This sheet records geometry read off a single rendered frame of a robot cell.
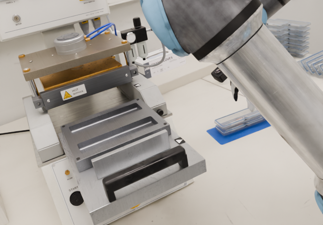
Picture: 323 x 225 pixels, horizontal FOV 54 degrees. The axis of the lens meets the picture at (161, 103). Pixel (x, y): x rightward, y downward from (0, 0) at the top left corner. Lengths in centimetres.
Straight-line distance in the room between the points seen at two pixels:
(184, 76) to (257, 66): 97
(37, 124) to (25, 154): 43
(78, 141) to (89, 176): 10
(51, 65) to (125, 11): 81
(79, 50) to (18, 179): 47
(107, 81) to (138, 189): 36
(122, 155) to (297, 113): 31
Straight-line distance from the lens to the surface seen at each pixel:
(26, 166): 115
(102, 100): 98
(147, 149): 60
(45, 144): 76
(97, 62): 91
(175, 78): 137
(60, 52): 87
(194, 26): 42
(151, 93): 81
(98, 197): 56
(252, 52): 43
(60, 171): 78
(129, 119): 70
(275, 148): 98
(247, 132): 105
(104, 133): 67
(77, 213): 80
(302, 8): 242
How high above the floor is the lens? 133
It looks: 27 degrees down
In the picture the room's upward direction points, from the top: 10 degrees counter-clockwise
